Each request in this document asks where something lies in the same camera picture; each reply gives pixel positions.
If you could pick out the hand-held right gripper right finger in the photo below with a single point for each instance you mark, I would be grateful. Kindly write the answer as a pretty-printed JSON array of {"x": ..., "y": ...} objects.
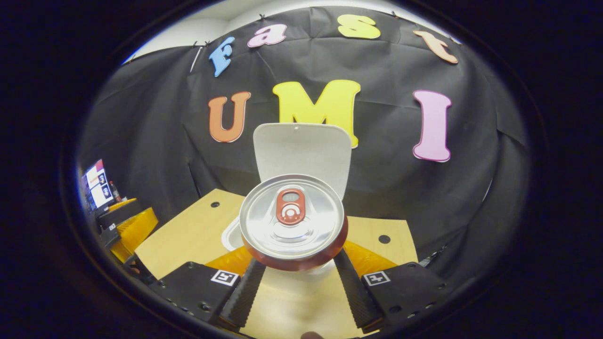
[{"x": 358, "y": 292}]

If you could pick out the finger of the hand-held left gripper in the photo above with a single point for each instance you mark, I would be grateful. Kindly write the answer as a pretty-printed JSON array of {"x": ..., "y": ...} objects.
[
  {"x": 118, "y": 215},
  {"x": 139, "y": 228}
]

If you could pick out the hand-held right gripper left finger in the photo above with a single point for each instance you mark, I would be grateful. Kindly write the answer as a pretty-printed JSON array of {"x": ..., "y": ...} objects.
[{"x": 242, "y": 292}]

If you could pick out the red pop can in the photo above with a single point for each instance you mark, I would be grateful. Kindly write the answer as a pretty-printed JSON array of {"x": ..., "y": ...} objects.
[{"x": 292, "y": 221}]

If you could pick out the white desktop garbage bin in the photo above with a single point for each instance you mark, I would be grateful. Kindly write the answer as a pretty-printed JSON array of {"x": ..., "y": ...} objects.
[{"x": 301, "y": 150}]

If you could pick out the wooden desktop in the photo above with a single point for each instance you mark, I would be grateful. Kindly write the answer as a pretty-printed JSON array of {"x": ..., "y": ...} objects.
[{"x": 188, "y": 235}]

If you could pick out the dark bottle with red cap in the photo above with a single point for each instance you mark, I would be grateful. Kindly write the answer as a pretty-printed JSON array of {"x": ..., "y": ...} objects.
[{"x": 115, "y": 192}]

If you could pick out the white display screen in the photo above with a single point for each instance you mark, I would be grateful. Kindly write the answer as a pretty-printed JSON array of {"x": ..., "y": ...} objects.
[{"x": 98, "y": 186}]

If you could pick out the black backdrop cloth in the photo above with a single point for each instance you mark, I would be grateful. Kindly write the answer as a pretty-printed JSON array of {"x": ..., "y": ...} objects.
[{"x": 400, "y": 197}]

